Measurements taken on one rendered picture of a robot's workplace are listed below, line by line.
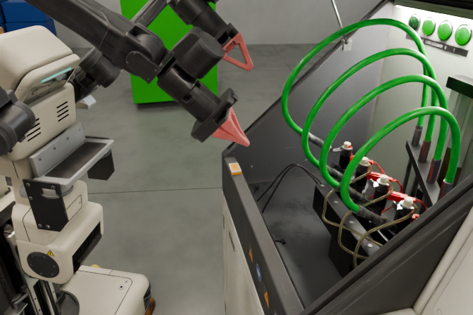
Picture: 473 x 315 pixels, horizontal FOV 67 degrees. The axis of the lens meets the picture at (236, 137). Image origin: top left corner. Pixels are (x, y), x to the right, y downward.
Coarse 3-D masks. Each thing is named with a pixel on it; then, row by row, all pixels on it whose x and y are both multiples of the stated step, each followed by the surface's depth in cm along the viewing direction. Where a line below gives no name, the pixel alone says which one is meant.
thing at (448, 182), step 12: (420, 108) 60; (432, 108) 60; (396, 120) 60; (408, 120) 60; (456, 120) 63; (384, 132) 60; (456, 132) 64; (372, 144) 60; (456, 144) 65; (360, 156) 61; (456, 156) 66; (348, 168) 62; (456, 168) 68; (348, 180) 63; (444, 180) 70; (444, 192) 70; (348, 204) 65; (360, 216) 68; (372, 216) 68; (384, 228) 70
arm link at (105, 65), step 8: (104, 56) 107; (96, 64) 105; (104, 64) 106; (112, 64) 108; (88, 72) 106; (96, 72) 106; (104, 72) 106; (112, 72) 107; (96, 80) 107; (104, 80) 107
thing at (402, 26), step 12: (360, 24) 76; (372, 24) 77; (384, 24) 78; (396, 24) 78; (336, 36) 76; (420, 48) 82; (300, 60) 78; (288, 84) 79; (288, 120) 83; (420, 120) 92; (300, 132) 85
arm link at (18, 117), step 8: (8, 104) 74; (0, 112) 71; (8, 112) 72; (16, 112) 73; (24, 112) 75; (8, 120) 71; (16, 120) 72; (24, 120) 74; (16, 128) 72; (24, 128) 74; (24, 136) 78
